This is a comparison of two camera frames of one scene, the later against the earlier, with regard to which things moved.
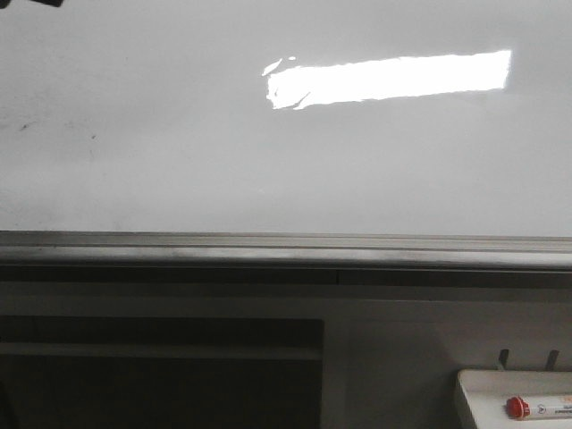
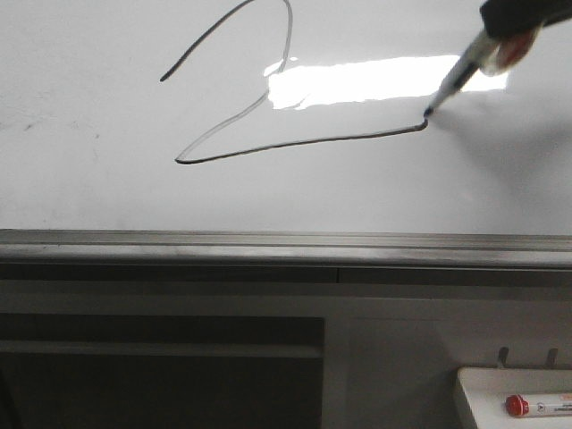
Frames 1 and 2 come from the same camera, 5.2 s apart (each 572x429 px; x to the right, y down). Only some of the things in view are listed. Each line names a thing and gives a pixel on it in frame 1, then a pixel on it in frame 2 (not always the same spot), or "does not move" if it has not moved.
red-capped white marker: x=517 y=407 does not move
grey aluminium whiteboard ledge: x=285 y=249 does not move
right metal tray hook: x=551 y=360 does not move
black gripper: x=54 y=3 to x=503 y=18
